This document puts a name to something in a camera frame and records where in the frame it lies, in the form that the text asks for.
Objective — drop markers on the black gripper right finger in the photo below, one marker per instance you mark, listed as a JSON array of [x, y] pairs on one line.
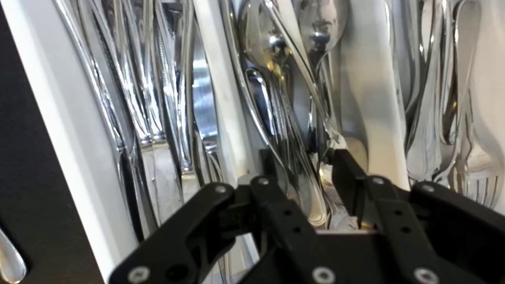
[[426, 228]]

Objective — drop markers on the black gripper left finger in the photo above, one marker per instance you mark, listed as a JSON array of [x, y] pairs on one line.
[[188, 244]]

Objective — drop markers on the silver fork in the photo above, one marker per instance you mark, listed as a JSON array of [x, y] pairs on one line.
[[443, 143]]

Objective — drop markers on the large silver spoon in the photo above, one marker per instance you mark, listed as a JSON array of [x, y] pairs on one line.
[[12, 266]]

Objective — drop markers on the white cutlery tray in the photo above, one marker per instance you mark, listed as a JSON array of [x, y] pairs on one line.
[[80, 142]]

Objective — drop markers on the round black table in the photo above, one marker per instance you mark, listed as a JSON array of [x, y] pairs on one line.
[[35, 203]]

